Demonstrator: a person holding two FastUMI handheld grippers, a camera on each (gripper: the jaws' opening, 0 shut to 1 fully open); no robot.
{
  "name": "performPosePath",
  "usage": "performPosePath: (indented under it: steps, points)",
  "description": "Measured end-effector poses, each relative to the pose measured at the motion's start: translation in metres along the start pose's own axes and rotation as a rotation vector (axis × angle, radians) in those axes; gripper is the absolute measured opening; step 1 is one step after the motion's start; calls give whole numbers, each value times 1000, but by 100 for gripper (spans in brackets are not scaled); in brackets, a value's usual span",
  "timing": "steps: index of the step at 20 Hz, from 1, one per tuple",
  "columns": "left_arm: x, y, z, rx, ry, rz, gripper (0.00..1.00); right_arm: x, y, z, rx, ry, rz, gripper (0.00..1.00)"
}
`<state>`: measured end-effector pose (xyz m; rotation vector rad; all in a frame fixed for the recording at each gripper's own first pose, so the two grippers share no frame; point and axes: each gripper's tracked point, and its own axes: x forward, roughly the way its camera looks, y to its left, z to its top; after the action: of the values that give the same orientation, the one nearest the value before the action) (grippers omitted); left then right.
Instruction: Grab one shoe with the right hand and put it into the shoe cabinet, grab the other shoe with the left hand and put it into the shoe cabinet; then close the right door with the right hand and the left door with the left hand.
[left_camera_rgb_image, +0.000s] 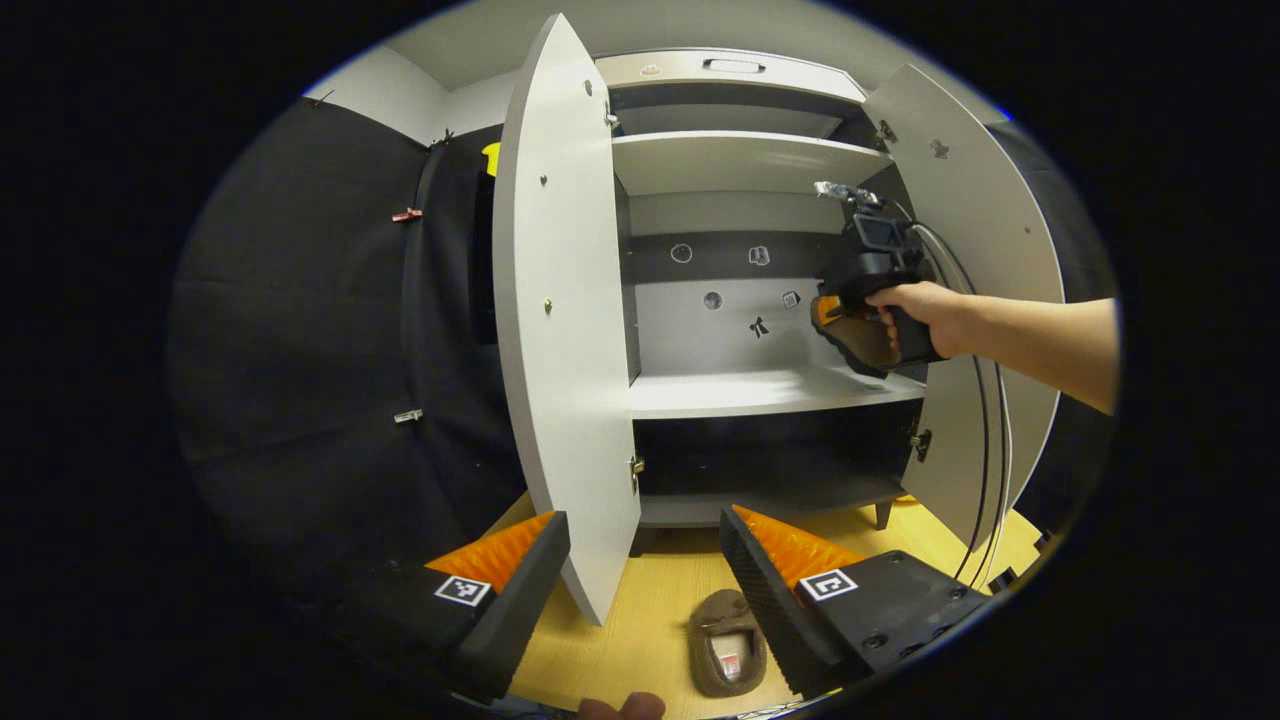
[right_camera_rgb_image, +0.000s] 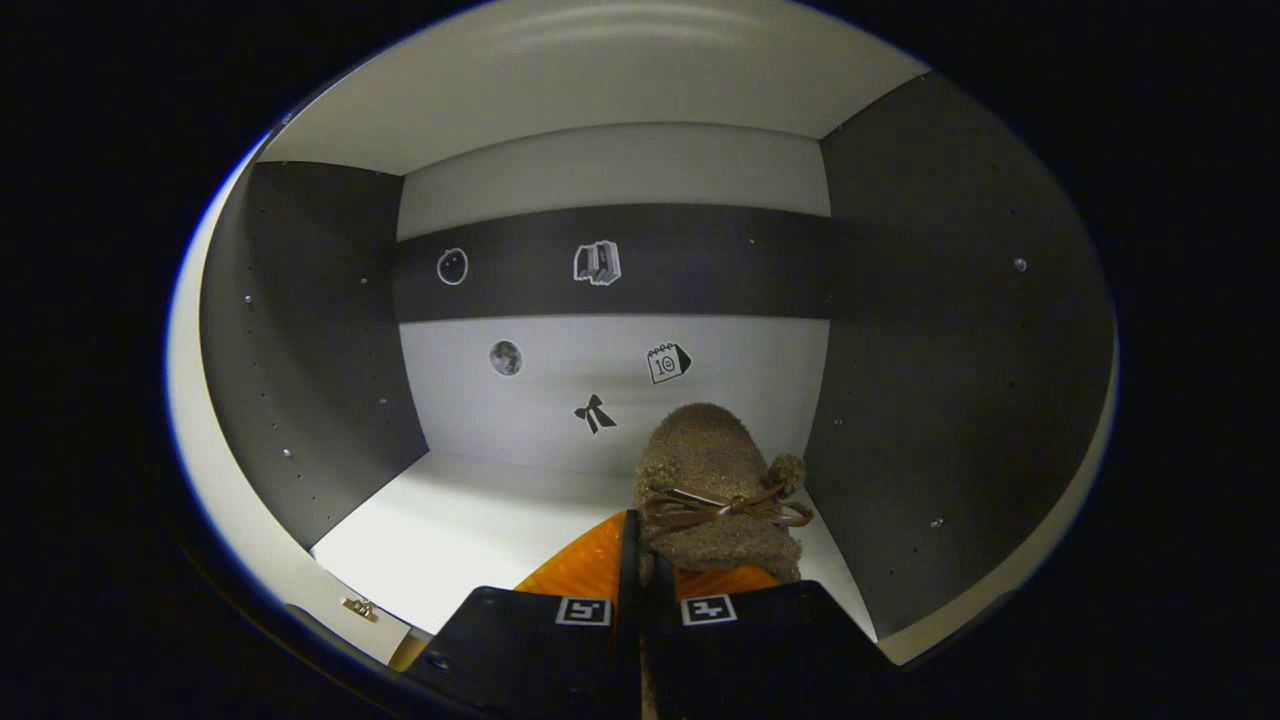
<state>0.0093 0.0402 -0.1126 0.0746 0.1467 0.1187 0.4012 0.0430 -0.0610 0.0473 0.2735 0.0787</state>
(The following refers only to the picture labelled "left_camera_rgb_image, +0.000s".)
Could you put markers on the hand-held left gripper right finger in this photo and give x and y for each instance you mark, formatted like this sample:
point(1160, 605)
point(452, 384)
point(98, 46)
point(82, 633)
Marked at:
point(765, 610)

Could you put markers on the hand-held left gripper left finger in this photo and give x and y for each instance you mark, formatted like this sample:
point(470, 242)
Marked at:
point(515, 610)

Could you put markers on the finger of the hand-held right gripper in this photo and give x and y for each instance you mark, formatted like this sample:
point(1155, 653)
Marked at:
point(825, 312)

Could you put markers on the brown fuzzy shoe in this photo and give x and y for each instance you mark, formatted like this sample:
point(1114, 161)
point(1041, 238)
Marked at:
point(862, 345)
point(720, 620)

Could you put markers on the white shoe cabinet door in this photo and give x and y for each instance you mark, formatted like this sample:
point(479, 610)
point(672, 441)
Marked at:
point(990, 200)
point(560, 350)

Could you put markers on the white and grey shoe cabinet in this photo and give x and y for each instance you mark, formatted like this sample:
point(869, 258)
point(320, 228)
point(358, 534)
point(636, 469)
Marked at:
point(740, 160)

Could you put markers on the white cabinet drawer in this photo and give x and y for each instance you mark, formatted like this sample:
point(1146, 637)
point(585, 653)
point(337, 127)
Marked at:
point(680, 72)

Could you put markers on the silver cloth clip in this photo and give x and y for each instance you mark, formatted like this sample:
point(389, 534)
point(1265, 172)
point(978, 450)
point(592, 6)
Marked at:
point(407, 415)

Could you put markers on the black backdrop cloth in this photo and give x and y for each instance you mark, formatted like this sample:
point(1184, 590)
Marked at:
point(300, 350)

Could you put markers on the red cloth clip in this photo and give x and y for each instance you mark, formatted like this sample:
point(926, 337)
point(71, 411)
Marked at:
point(407, 214)

